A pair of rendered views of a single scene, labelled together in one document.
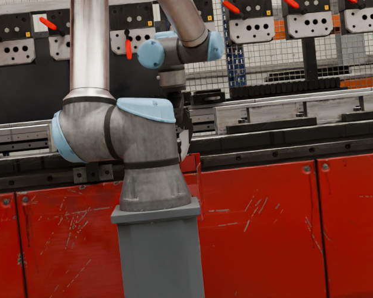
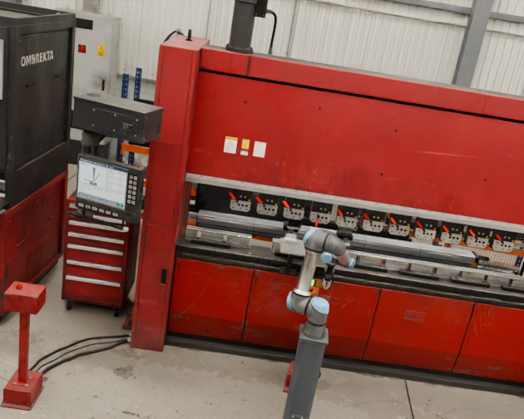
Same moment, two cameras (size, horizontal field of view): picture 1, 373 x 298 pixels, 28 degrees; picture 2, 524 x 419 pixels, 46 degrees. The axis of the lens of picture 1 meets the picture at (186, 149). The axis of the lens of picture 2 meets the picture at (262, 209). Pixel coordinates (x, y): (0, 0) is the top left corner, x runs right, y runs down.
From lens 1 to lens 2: 2.63 m
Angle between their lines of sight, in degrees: 17
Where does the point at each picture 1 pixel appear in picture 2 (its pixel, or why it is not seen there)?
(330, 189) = (383, 301)
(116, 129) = (308, 310)
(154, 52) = (328, 259)
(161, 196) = (317, 336)
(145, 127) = (318, 314)
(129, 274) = (299, 354)
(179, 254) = (317, 353)
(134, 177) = (309, 326)
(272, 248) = (351, 317)
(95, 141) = (300, 310)
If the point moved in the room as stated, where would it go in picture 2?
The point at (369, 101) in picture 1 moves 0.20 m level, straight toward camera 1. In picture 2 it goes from (413, 266) to (410, 276)
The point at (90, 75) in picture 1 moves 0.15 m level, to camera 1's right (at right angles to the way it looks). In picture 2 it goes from (304, 287) to (328, 292)
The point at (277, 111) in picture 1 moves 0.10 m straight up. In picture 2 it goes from (373, 260) to (375, 248)
